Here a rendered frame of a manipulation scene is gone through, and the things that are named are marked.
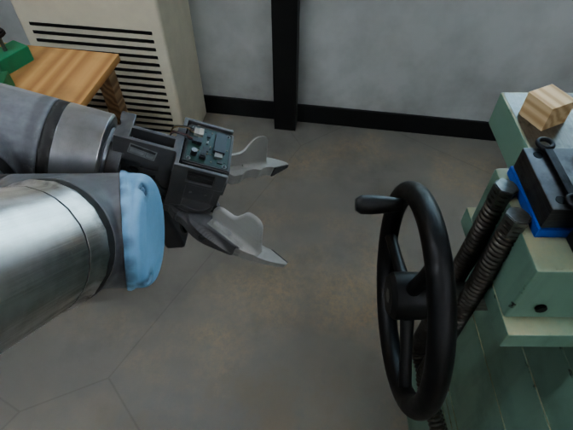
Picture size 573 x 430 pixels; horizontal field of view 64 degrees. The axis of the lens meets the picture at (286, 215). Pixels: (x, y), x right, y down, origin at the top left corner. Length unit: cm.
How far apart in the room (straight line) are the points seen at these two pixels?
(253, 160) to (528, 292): 33
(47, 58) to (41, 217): 145
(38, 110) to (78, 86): 105
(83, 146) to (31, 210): 20
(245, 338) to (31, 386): 62
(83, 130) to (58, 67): 118
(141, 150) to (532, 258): 39
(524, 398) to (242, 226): 47
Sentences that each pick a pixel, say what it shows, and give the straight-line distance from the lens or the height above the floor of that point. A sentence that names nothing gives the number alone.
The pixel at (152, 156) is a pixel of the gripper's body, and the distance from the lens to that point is 47.
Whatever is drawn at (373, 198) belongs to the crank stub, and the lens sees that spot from 57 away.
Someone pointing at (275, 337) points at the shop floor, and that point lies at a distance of 146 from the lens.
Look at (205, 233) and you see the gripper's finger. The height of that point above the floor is 95.
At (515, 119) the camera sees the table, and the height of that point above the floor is 90.
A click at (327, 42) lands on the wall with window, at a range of 191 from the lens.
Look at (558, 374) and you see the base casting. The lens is 67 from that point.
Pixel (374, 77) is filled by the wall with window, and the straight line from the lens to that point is 198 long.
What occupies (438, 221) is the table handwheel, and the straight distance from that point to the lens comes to 50.
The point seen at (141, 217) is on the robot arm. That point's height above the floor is 107.
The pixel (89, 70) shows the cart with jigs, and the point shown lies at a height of 53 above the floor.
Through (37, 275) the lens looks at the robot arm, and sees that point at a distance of 26.
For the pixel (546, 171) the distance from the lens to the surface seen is 53.
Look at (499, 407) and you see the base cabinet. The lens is 83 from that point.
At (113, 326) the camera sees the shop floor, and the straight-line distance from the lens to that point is 157.
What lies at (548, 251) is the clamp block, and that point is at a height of 96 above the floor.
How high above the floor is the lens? 132
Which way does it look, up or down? 50 degrees down
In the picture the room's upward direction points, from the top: straight up
